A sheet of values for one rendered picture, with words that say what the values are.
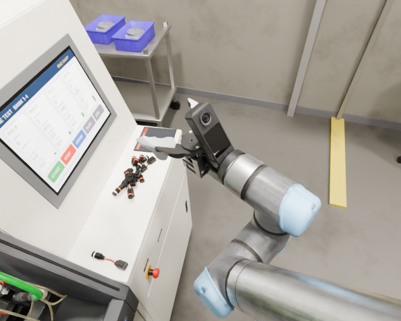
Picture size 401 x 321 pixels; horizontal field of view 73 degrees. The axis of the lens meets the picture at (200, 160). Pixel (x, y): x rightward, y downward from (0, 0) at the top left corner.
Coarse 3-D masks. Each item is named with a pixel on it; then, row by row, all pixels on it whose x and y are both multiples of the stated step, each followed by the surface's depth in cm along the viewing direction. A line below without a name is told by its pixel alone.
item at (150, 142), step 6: (138, 138) 55; (144, 138) 54; (150, 138) 54; (156, 138) 54; (162, 138) 53; (168, 138) 53; (144, 144) 54; (150, 144) 53; (156, 144) 53; (162, 144) 52; (168, 144) 52; (174, 144) 52; (156, 156) 57; (162, 156) 56
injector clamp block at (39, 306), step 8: (48, 296) 79; (56, 296) 82; (40, 304) 78; (56, 304) 83; (16, 312) 77; (24, 312) 79; (32, 312) 77; (40, 312) 76; (48, 312) 80; (56, 312) 83; (16, 320) 76; (24, 320) 75; (40, 320) 76; (48, 320) 80
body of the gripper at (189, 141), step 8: (184, 136) 52; (192, 136) 52; (184, 144) 51; (192, 144) 51; (192, 152) 50; (200, 152) 50; (232, 152) 48; (240, 152) 48; (184, 160) 56; (192, 160) 52; (200, 160) 52; (208, 160) 52; (224, 160) 47; (232, 160) 47; (200, 168) 53; (208, 168) 54; (216, 168) 52; (224, 168) 47; (200, 176) 55; (216, 176) 54
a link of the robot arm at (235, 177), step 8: (240, 160) 46; (248, 160) 46; (256, 160) 47; (232, 168) 46; (240, 168) 46; (248, 168) 45; (256, 168) 45; (224, 176) 48; (232, 176) 46; (240, 176) 45; (248, 176) 45; (224, 184) 48; (232, 184) 46; (240, 184) 45; (232, 192) 48; (240, 192) 46
